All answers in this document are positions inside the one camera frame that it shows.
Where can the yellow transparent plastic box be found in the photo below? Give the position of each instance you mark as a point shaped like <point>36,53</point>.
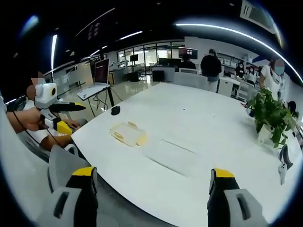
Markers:
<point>129,134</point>

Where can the black and white device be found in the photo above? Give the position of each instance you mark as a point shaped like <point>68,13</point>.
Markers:
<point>285,158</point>

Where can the white office chair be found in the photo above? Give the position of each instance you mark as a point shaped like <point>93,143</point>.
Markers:
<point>188,71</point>

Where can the black box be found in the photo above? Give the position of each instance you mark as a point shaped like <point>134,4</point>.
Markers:
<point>158,75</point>

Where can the black laptop stand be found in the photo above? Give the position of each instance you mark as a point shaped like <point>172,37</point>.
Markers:
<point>111,99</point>

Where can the black desk monitor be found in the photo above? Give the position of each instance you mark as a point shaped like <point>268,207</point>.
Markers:
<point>169,62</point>

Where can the white laptop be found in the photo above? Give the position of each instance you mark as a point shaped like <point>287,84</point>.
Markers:
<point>101,73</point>

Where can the person's body in white shirt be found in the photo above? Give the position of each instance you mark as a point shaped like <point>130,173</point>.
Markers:
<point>45,136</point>

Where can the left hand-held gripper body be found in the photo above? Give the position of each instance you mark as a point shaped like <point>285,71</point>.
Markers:
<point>45,97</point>

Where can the person's left hand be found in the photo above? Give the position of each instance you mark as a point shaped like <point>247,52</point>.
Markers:
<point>35,119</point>

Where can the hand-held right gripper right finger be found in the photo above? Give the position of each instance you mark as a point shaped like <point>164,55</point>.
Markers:
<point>220,203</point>

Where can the small black monitor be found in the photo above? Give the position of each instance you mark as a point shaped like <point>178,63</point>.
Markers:
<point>134,57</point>

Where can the white cabinet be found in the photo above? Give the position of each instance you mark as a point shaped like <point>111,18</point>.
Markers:
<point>227,87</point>

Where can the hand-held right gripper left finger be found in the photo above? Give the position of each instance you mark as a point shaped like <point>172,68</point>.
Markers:
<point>80,203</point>

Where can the long ceiling light strip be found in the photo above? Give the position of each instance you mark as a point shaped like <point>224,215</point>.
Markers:
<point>236,30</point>

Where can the green potted plant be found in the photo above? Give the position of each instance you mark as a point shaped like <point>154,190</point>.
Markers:
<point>270,111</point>

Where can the small black object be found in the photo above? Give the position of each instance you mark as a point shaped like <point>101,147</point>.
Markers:
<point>115,110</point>

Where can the dark wall screen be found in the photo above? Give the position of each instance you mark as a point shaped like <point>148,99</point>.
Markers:
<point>188,53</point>

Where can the ceiling air vent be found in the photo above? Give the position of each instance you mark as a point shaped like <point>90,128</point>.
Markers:
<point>254,14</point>

